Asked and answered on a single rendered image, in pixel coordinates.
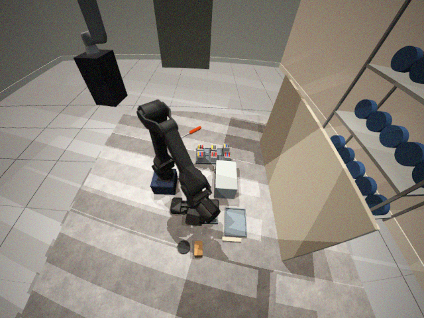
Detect beige flat panel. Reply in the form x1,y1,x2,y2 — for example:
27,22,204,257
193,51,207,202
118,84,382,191
260,75,380,261

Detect brown rectangular block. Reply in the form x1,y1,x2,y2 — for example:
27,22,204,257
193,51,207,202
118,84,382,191
194,241,203,258

